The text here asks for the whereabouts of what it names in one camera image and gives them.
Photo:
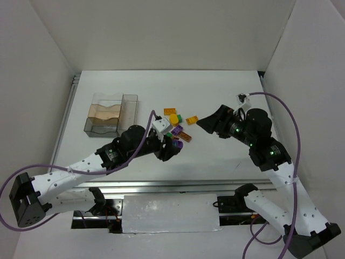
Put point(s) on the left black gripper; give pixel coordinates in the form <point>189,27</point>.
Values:
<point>166,149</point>

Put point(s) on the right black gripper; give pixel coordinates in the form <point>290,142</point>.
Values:
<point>220,123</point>

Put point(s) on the purple round lego piece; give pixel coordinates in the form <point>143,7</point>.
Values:
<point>177,143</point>

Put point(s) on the purple lego brick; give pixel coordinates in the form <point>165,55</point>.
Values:
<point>177,130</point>

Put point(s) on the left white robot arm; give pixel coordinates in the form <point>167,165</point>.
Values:
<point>34,197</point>

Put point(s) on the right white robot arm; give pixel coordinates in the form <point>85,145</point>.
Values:
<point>303,228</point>

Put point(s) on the brown orange lego brick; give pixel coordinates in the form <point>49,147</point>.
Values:
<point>184,136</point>

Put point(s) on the orange lego brick right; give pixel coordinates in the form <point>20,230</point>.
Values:
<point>191,120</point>

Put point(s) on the yellow round lego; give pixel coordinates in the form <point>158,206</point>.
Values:
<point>174,120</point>

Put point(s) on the small green lego brick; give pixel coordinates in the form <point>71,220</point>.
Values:
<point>179,118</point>

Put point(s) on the orange lego brick far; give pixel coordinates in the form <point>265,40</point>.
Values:
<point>169,111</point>

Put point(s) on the clear tall narrow container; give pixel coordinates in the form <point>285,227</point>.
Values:
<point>128,112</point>

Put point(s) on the clear wavy container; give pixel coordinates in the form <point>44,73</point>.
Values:
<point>107,100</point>

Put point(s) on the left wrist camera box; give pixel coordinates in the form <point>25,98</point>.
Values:
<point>162,126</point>

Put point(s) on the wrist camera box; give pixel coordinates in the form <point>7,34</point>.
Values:
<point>243,102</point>
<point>162,126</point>

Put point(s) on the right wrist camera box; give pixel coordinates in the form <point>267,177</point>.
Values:
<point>243,102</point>

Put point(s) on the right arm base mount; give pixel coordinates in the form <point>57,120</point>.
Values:
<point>233,210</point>

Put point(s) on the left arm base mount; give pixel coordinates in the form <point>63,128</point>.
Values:
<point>105,214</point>

